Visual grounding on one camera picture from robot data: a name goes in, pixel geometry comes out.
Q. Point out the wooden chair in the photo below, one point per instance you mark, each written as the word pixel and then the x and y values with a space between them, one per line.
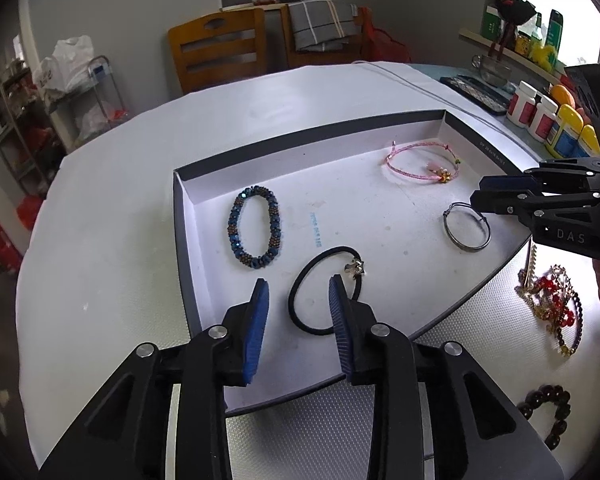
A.
pixel 290 55
pixel 215 50

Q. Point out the red bag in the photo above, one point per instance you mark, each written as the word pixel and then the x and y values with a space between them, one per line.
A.
pixel 385 42

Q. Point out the metal shelf rack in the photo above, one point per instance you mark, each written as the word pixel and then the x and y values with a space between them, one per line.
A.
pixel 15 125

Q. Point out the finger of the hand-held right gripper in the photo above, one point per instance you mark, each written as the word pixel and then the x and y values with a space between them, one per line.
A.
pixel 495 202
pixel 502 181

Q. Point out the grey plaid cloth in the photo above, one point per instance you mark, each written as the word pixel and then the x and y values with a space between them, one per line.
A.
pixel 320 22

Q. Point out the small jar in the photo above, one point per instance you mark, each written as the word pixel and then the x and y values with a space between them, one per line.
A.
pixel 522 42

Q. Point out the white plastic bag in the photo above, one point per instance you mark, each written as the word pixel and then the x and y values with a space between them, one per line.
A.
pixel 67 62

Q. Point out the black flat tray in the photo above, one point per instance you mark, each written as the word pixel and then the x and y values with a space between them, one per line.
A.
pixel 472 92

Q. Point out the dark grey metal bangle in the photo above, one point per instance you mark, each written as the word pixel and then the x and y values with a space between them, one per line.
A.
pixel 446 222

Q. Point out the metal trolley cart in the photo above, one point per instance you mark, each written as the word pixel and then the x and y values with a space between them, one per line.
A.
pixel 100 105

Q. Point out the green box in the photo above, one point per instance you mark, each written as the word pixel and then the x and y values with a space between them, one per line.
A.
pixel 490 22

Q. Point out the gold pearl hair clip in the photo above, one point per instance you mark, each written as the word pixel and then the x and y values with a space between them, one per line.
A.
pixel 533 260

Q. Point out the grey shallow box tray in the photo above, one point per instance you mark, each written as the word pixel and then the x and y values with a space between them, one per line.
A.
pixel 380 260

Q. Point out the green bottle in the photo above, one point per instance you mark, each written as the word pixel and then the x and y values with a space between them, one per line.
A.
pixel 555 30

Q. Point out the white pill bottle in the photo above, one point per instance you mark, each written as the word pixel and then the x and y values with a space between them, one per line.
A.
pixel 522 105
pixel 542 120

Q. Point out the orange fruit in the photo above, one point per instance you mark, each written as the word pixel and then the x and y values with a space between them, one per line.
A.
pixel 562 95

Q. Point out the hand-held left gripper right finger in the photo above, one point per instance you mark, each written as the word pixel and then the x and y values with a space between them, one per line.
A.
pixel 339 325

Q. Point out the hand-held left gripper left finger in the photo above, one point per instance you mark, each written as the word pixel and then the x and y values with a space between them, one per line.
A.
pixel 257 330

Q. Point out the black flower bouquet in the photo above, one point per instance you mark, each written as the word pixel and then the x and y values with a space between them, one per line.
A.
pixel 515 12

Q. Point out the yellow fluffy toy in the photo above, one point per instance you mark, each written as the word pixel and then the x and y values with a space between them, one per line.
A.
pixel 542 55

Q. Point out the yellow bottle blue label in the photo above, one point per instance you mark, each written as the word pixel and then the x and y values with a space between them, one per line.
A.
pixel 589 141
pixel 562 132

